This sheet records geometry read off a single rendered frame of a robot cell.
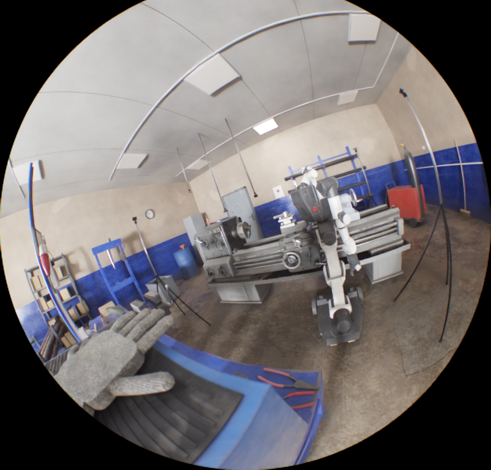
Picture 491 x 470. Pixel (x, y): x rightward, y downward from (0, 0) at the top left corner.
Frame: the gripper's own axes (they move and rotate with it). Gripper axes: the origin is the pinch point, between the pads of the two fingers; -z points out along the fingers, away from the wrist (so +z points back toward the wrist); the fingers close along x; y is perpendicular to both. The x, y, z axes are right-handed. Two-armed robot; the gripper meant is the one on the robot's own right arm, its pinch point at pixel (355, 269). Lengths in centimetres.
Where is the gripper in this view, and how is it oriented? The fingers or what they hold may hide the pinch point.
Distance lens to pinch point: 147.1
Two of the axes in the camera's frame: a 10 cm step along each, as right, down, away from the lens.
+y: -1.2, -0.6, 9.9
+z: -5.2, -8.4, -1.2
